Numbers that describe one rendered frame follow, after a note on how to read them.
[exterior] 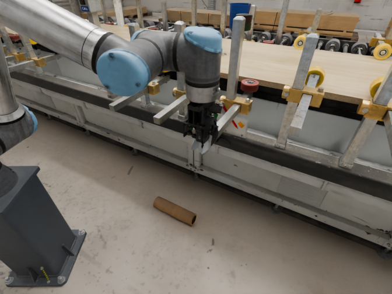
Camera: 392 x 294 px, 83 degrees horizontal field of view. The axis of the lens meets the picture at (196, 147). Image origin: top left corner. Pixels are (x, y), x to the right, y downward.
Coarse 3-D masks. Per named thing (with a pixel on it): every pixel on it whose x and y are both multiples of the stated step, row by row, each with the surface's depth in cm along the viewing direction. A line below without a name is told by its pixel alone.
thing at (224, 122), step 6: (240, 96) 99; (246, 96) 99; (252, 96) 106; (234, 108) 90; (228, 114) 86; (234, 114) 89; (222, 120) 83; (228, 120) 84; (222, 126) 80; (216, 138) 78
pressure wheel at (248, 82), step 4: (244, 80) 102; (248, 80) 102; (252, 80) 102; (256, 80) 102; (244, 84) 99; (248, 84) 99; (252, 84) 99; (256, 84) 99; (244, 88) 100; (248, 88) 99; (252, 88) 98; (256, 88) 99; (248, 92) 103
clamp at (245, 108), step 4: (224, 96) 97; (220, 100) 97; (224, 100) 96; (228, 100) 95; (232, 100) 94; (236, 100) 94; (240, 100) 94; (244, 100) 94; (252, 100) 94; (228, 104) 96; (232, 104) 95; (240, 104) 93; (244, 104) 92; (248, 104) 91; (228, 108) 97; (240, 108) 94; (244, 108) 93; (248, 108) 92; (240, 112) 95; (244, 112) 94; (248, 112) 94
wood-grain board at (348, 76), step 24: (264, 48) 148; (288, 48) 148; (240, 72) 112; (264, 72) 112; (288, 72) 112; (336, 72) 112; (360, 72) 112; (384, 72) 112; (336, 96) 93; (360, 96) 90
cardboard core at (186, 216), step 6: (156, 198) 151; (162, 198) 152; (156, 204) 150; (162, 204) 148; (168, 204) 148; (174, 204) 148; (162, 210) 148; (168, 210) 146; (174, 210) 144; (180, 210) 144; (186, 210) 144; (174, 216) 145; (180, 216) 142; (186, 216) 141; (192, 216) 140; (186, 222) 141; (192, 222) 145
